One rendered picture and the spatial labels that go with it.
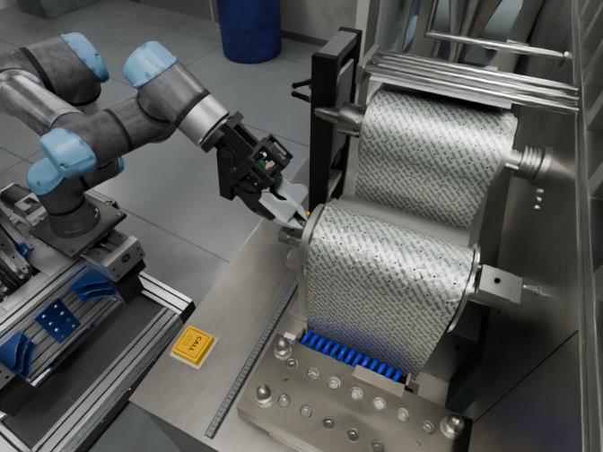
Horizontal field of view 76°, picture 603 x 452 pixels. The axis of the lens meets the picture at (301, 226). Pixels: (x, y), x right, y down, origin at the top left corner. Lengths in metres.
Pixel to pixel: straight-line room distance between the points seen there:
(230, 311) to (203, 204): 1.66
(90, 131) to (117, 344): 1.33
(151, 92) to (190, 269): 1.72
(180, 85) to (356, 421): 0.63
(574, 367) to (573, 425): 0.05
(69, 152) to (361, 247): 0.46
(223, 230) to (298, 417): 1.78
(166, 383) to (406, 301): 0.58
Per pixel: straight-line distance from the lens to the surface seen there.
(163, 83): 0.62
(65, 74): 1.03
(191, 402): 0.94
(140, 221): 2.63
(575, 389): 0.42
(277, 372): 0.79
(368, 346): 0.79
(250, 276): 1.06
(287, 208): 0.62
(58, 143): 0.67
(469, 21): 1.14
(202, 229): 2.45
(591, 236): 0.51
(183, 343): 0.97
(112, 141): 0.68
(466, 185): 0.75
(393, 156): 0.74
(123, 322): 1.94
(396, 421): 0.78
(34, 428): 1.89
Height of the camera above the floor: 1.76
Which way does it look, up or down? 48 degrees down
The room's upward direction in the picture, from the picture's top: straight up
